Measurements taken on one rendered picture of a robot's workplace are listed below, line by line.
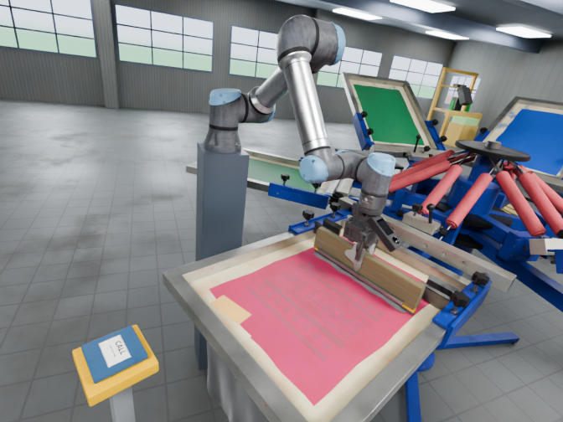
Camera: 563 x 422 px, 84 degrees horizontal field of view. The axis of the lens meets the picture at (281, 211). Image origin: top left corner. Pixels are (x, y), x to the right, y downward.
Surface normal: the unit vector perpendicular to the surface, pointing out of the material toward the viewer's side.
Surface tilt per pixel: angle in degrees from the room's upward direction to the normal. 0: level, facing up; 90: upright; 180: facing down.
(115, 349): 0
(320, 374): 0
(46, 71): 90
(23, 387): 0
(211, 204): 90
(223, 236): 90
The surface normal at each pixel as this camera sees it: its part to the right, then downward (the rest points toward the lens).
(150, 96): 0.37, 0.44
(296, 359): 0.13, -0.90
